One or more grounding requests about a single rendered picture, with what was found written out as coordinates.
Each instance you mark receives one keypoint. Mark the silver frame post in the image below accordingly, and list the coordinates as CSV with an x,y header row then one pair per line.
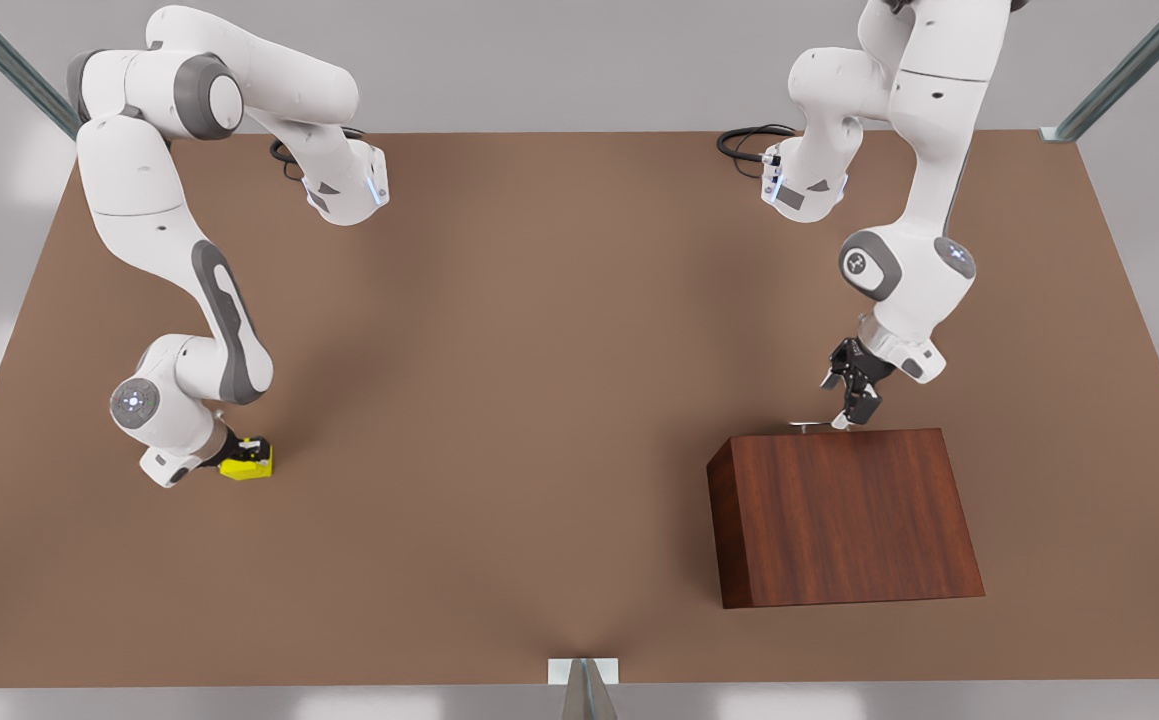
x,y
9,65
1124,72
587,690

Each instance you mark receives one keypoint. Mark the yellow square block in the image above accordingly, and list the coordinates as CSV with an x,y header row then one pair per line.
x,y
247,462

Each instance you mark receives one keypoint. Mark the dark wooden drawer cabinet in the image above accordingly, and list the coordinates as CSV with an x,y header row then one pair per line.
x,y
839,520

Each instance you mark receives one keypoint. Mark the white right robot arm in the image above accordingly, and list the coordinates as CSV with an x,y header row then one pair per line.
x,y
139,200

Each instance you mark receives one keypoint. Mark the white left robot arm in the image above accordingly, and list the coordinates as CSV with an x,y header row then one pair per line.
x,y
924,120

